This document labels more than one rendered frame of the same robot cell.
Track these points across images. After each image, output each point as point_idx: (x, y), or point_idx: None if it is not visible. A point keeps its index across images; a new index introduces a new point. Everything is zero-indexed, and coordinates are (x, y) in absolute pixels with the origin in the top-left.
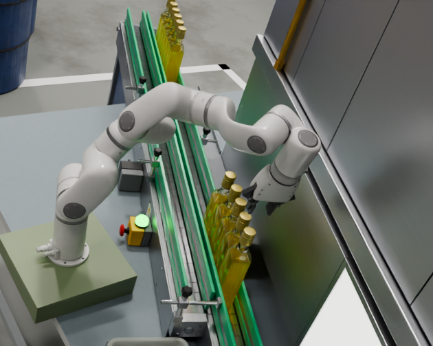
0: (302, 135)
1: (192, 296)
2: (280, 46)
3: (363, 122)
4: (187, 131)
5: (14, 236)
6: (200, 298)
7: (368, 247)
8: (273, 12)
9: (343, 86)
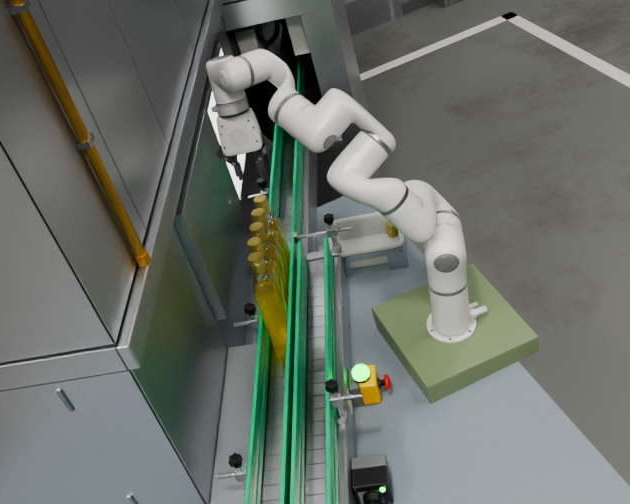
0: (225, 56)
1: (316, 273)
2: (124, 268)
3: (151, 70)
4: None
5: (518, 337)
6: (309, 273)
7: (194, 79)
8: (97, 302)
9: (139, 98)
